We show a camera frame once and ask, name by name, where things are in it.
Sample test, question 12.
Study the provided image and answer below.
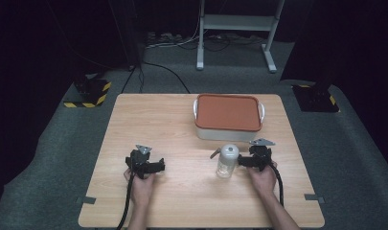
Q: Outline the tangle of black cables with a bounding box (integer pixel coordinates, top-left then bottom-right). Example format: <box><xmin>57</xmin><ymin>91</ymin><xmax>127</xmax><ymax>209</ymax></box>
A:
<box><xmin>203</xmin><ymin>32</ymin><xmax>266</xmax><ymax>53</ymax></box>

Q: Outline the long black floor cable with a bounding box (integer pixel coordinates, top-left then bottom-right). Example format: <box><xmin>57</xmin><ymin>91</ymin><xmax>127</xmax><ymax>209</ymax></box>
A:
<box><xmin>142</xmin><ymin>60</ymin><xmax>192</xmax><ymax>95</ymax></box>

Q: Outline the glass spray bottle white cap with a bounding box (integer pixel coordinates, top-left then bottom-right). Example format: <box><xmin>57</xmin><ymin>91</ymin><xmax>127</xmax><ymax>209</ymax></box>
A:
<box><xmin>209</xmin><ymin>143</ymin><xmax>240</xmax><ymax>179</ymax></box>

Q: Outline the white metal stand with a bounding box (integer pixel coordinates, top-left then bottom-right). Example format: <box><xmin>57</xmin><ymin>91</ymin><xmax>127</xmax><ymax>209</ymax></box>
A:
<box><xmin>195</xmin><ymin>0</ymin><xmax>286</xmax><ymax>74</ymax></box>

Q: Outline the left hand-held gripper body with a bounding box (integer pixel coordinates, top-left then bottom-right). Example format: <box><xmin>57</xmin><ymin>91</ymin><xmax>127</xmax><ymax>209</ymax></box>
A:
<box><xmin>125</xmin><ymin>144</ymin><xmax>153</xmax><ymax>180</ymax></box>

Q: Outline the thin black floor cable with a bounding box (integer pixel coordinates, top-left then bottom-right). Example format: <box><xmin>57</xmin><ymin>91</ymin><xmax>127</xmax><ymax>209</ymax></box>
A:
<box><xmin>120</xmin><ymin>65</ymin><xmax>146</xmax><ymax>95</ymax></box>

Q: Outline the person's left hand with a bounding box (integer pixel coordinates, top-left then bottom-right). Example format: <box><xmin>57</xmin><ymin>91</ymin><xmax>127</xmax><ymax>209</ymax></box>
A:
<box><xmin>123</xmin><ymin>167</ymin><xmax>158</xmax><ymax>207</ymax></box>

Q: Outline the person's right hand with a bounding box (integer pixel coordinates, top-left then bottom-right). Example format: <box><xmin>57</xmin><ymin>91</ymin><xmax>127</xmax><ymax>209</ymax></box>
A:
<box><xmin>246</xmin><ymin>160</ymin><xmax>279</xmax><ymax>197</ymax></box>

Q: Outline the grey tape strip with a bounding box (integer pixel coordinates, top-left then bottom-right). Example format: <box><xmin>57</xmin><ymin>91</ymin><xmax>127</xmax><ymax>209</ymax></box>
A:
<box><xmin>75</xmin><ymin>195</ymin><xmax>97</xmax><ymax>206</ymax></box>
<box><xmin>304</xmin><ymin>193</ymin><xmax>326</xmax><ymax>205</ymax></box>

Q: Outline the white storage box orange lid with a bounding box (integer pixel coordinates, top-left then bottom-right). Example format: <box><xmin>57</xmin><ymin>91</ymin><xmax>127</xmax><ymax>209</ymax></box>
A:
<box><xmin>193</xmin><ymin>93</ymin><xmax>266</xmax><ymax>143</ymax></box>

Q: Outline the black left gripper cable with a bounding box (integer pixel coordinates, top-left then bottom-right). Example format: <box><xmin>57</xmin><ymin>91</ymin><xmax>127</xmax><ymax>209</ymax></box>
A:
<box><xmin>115</xmin><ymin>156</ymin><xmax>137</xmax><ymax>230</ymax></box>

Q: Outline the white floor cable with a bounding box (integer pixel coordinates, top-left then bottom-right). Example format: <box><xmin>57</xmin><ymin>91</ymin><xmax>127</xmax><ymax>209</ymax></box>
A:
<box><xmin>146</xmin><ymin>13</ymin><xmax>209</xmax><ymax>50</ymax></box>

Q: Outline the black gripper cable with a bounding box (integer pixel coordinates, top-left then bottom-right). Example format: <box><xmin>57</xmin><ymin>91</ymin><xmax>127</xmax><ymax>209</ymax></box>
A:
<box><xmin>115</xmin><ymin>156</ymin><xmax>137</xmax><ymax>230</ymax></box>
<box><xmin>268</xmin><ymin>162</ymin><xmax>285</xmax><ymax>207</ymax></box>

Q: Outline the black base yellow striped edge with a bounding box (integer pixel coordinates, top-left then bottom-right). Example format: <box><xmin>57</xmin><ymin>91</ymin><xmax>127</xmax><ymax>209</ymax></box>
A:
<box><xmin>62</xmin><ymin>74</ymin><xmax>113</xmax><ymax>109</ymax></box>
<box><xmin>290</xmin><ymin>82</ymin><xmax>341</xmax><ymax>113</ymax></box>

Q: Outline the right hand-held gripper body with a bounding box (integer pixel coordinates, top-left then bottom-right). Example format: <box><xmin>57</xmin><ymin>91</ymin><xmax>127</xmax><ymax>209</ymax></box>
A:
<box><xmin>248</xmin><ymin>137</ymin><xmax>276</xmax><ymax>173</ymax></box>

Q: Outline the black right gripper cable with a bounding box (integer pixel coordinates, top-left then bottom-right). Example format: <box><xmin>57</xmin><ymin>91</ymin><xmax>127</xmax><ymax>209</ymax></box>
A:
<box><xmin>268</xmin><ymin>162</ymin><xmax>285</xmax><ymax>207</ymax></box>

